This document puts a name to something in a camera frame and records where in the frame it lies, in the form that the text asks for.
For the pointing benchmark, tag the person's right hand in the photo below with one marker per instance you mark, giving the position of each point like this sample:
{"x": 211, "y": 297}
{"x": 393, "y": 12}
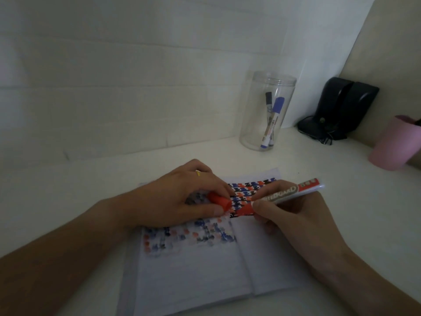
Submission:
{"x": 306, "y": 227}

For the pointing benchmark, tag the person's left hand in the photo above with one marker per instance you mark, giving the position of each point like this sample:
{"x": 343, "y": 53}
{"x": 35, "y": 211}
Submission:
{"x": 164, "y": 204}

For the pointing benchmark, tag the person's left thumb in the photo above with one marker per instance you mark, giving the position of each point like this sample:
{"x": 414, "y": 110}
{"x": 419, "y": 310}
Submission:
{"x": 204, "y": 212}

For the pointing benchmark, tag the person's right thumb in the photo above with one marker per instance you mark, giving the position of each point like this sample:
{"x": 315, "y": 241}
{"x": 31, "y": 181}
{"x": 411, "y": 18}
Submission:
{"x": 271, "y": 210}

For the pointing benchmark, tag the red marker cap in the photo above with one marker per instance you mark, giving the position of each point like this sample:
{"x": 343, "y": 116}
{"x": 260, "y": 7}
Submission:
{"x": 220, "y": 202}

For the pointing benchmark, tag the red whiteboard marker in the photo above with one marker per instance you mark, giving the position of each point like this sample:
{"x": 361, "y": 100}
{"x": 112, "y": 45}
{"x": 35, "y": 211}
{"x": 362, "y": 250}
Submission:
{"x": 289, "y": 194}

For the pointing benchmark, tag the person's left forearm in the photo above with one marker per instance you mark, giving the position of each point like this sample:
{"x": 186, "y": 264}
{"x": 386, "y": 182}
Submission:
{"x": 56, "y": 263}

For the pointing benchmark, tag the person's right forearm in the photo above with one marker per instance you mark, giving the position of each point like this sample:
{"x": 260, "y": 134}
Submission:
{"x": 371, "y": 286}

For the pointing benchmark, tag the open lined notebook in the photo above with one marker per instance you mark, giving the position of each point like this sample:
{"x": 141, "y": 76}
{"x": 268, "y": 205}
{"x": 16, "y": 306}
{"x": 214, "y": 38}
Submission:
{"x": 197, "y": 269}

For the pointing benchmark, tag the blue whiteboard marker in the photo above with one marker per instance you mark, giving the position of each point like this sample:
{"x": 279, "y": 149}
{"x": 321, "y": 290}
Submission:
{"x": 275, "y": 111}

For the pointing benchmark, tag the clear plastic jar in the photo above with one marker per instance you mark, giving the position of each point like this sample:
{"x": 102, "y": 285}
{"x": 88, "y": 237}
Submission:
{"x": 253, "y": 111}

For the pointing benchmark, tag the black whiteboard marker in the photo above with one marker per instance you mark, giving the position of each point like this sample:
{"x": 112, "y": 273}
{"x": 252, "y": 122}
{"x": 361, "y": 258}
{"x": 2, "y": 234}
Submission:
{"x": 268, "y": 99}

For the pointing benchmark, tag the pink cup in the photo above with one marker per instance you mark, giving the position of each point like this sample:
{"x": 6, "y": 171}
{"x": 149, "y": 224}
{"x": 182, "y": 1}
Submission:
{"x": 393, "y": 144}

